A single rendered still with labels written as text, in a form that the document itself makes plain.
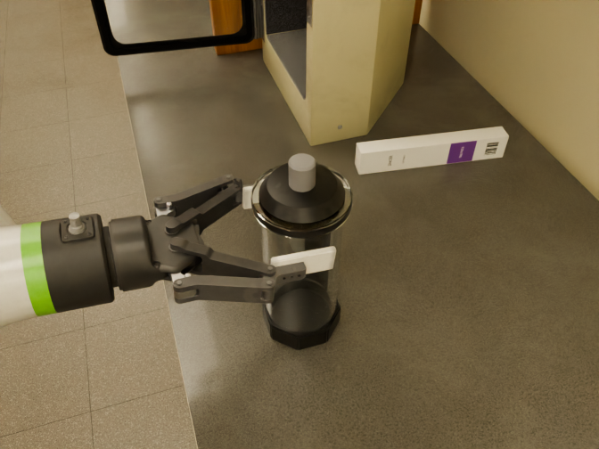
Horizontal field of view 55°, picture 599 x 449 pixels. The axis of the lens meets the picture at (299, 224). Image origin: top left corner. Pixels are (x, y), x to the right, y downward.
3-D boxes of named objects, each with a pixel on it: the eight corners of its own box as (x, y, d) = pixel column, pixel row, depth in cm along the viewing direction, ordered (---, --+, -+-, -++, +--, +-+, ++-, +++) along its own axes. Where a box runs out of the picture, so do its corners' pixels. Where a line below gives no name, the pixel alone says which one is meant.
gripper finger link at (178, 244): (173, 234, 59) (167, 243, 58) (277, 261, 57) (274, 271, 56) (176, 260, 62) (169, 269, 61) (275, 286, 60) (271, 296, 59)
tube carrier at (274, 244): (325, 273, 81) (332, 153, 66) (354, 334, 74) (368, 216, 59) (251, 291, 79) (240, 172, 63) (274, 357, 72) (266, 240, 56)
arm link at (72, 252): (59, 269, 64) (63, 336, 58) (35, 189, 56) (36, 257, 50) (116, 259, 65) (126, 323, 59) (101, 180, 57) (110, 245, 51)
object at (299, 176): (328, 174, 67) (330, 126, 62) (356, 228, 60) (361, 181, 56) (250, 189, 65) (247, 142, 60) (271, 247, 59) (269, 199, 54)
